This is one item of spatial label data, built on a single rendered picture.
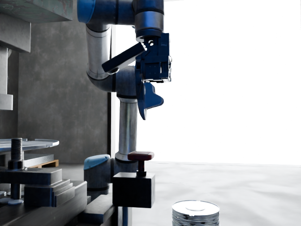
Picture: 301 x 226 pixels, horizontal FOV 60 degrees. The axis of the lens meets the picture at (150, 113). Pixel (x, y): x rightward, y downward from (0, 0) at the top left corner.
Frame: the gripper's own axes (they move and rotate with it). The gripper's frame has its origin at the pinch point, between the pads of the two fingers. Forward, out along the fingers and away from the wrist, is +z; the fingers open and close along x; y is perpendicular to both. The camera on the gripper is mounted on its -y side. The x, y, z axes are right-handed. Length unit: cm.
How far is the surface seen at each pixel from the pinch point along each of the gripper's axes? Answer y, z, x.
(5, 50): -25.5, -13.2, -15.5
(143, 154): 1.0, 9.3, -3.2
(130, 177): -2.2, 14.7, -2.7
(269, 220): 74, 85, 176
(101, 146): -173, 49, 438
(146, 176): 1.5, 14.7, -1.6
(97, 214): -7.5, 21.2, -9.8
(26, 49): -23.0, -14.1, -12.3
